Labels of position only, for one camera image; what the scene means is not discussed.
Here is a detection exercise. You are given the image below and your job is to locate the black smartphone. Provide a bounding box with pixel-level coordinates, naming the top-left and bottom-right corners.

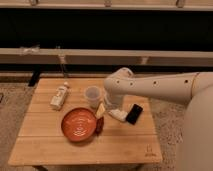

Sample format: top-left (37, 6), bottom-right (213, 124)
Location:
top-left (126, 104), bottom-right (143, 125)

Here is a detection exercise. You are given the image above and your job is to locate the wooden table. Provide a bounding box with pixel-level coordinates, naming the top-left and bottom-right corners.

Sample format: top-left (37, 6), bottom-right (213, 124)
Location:
top-left (8, 78), bottom-right (162, 166)

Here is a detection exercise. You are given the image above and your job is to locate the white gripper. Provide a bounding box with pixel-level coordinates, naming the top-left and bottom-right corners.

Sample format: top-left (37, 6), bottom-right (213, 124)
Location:
top-left (96, 94), bottom-right (123, 119)

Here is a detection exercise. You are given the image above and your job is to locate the white plastic bottle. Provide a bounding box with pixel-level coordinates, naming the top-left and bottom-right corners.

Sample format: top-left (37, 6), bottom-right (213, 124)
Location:
top-left (50, 82), bottom-right (69, 110)

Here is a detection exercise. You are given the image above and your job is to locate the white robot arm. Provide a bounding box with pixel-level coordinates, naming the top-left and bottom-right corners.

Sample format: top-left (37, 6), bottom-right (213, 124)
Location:
top-left (103, 67), bottom-right (213, 171)

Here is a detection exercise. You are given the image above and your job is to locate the dark red pepper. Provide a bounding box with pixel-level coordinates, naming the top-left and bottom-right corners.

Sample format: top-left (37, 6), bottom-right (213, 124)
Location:
top-left (96, 117), bottom-right (104, 134)

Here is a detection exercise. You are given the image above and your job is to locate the orange ceramic bowl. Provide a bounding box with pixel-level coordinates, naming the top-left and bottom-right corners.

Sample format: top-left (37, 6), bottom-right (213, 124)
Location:
top-left (61, 107), bottom-right (97, 142)

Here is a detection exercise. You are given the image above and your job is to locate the white rectangular box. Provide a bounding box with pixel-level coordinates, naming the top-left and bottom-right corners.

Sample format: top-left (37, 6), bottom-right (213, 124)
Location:
top-left (109, 109), bottom-right (127, 122)

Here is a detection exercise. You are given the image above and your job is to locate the grey metal rail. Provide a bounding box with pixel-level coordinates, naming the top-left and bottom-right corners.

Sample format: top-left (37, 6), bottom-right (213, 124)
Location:
top-left (0, 47), bottom-right (213, 66)

